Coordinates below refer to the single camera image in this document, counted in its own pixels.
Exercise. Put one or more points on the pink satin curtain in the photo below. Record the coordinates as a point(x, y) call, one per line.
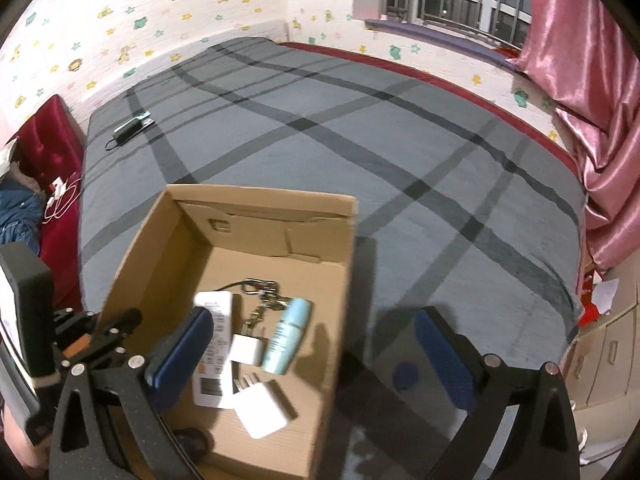
point(590, 60)

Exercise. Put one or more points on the key bunch with blue fob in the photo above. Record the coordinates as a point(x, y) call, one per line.
point(260, 287)

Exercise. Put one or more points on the window with metal bars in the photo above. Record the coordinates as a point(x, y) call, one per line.
point(460, 0)

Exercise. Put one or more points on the purple windowsill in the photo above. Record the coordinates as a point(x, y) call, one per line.
point(425, 35)

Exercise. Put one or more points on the beige drawer cabinet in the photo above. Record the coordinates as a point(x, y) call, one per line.
point(610, 355)

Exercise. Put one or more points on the small white charger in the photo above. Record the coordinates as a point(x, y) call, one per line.
point(245, 349)

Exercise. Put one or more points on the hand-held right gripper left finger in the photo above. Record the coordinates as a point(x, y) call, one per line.
point(180, 355)

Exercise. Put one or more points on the large white charger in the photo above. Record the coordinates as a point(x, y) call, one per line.
point(262, 410)

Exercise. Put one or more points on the dark blue jacket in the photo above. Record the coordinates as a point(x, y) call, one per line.
point(17, 220)

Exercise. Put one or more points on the person's left forearm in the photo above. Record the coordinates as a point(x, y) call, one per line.
point(17, 445)

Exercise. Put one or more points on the white paper sheet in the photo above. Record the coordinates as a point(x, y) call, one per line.
point(605, 296)

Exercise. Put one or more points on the white remote control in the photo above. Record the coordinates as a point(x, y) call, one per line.
point(215, 385)

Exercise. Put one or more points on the brown cardboard box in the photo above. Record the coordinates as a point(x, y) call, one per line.
point(310, 360)

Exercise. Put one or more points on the teal cosmetic bottle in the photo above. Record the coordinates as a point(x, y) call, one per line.
point(287, 335)

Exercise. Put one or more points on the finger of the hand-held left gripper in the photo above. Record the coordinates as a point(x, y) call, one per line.
point(120, 325)
point(70, 325)

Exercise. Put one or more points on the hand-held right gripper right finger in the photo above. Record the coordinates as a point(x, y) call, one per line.
point(445, 360)

